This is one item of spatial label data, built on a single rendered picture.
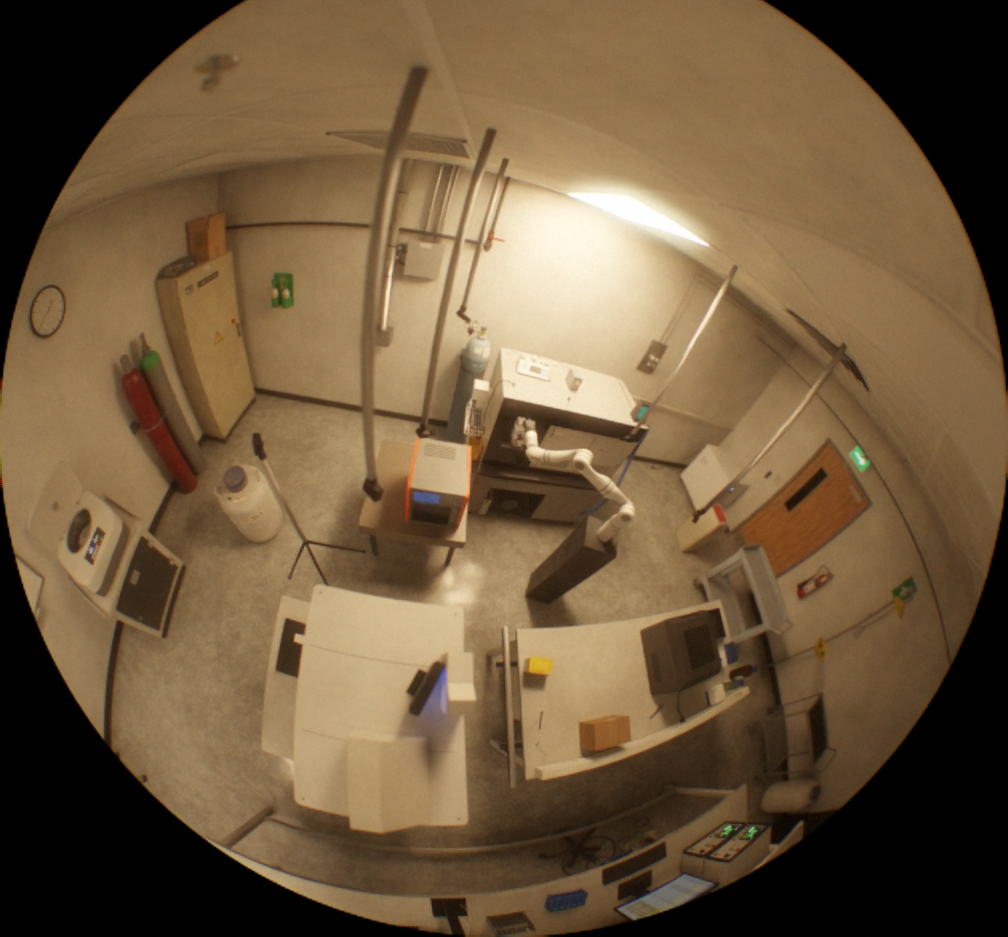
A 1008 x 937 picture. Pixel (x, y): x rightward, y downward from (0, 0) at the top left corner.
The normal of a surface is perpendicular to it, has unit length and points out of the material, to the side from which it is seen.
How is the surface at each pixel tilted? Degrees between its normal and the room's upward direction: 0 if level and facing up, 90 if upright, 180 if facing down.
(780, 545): 90
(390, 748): 41
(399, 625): 0
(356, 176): 90
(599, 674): 0
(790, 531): 90
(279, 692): 0
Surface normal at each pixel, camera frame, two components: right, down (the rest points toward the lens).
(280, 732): 0.28, -0.70
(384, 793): 0.83, -0.42
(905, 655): -0.96, -0.17
